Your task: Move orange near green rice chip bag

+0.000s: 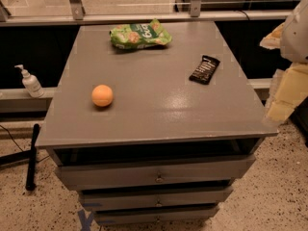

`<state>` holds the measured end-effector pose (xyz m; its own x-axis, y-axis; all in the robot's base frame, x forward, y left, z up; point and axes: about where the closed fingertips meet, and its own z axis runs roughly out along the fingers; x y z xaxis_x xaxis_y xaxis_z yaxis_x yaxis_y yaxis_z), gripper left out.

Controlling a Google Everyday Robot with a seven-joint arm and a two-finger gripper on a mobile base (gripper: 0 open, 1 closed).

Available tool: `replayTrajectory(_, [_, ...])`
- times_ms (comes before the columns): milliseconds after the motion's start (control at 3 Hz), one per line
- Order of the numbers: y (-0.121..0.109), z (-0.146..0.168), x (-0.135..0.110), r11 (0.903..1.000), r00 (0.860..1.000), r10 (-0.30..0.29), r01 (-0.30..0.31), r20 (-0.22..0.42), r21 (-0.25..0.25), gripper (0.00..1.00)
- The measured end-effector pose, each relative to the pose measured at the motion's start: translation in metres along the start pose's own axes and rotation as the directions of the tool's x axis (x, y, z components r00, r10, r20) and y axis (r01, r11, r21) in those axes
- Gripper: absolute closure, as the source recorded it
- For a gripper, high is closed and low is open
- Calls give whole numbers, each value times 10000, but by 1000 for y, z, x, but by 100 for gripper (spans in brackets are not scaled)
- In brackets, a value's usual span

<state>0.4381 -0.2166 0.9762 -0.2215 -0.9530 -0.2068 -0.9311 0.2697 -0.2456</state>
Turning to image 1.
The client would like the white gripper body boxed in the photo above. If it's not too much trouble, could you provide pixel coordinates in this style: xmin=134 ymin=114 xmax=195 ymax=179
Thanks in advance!
xmin=280 ymin=0 xmax=308 ymax=64

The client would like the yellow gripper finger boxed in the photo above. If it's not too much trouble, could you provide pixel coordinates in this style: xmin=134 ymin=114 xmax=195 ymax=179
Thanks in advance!
xmin=265 ymin=63 xmax=308 ymax=123
xmin=260 ymin=23 xmax=284 ymax=50

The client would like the orange fruit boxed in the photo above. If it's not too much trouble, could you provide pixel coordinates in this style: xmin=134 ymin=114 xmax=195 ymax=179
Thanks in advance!
xmin=91 ymin=85 xmax=114 ymax=107

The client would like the green rice chip bag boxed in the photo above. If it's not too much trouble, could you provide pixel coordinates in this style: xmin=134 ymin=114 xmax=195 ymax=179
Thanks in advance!
xmin=110 ymin=19 xmax=172 ymax=50

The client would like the black snack bar wrapper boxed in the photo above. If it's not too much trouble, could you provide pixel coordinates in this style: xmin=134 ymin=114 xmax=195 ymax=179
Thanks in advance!
xmin=189 ymin=55 xmax=220 ymax=85

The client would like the grey drawer cabinet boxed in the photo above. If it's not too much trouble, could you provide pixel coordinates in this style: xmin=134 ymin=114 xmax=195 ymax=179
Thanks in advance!
xmin=35 ymin=20 xmax=279 ymax=227

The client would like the top grey drawer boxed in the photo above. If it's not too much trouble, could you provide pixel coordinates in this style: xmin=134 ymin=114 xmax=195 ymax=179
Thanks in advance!
xmin=55 ymin=155 xmax=255 ymax=191

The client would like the grey drawer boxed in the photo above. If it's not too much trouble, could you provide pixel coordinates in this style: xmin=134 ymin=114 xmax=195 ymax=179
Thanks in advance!
xmin=55 ymin=155 xmax=255 ymax=191
xmin=94 ymin=204 xmax=218 ymax=225
xmin=79 ymin=187 xmax=233 ymax=211

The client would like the bottom grey drawer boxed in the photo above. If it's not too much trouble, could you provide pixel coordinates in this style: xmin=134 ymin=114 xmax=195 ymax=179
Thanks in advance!
xmin=94 ymin=204 xmax=218 ymax=225

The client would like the middle grey drawer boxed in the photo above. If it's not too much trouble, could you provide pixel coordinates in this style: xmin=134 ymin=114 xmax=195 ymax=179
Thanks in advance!
xmin=79 ymin=187 xmax=233 ymax=211

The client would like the white pump soap bottle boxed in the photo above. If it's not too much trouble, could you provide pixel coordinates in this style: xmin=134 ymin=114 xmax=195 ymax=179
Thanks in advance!
xmin=15 ymin=64 xmax=44 ymax=98

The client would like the black stand leg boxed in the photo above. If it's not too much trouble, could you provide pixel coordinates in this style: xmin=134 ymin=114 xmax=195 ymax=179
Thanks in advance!
xmin=26 ymin=124 xmax=39 ymax=191

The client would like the black cable on floor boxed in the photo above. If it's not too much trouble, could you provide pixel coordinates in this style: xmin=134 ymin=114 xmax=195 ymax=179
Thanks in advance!
xmin=0 ymin=124 xmax=25 ymax=153

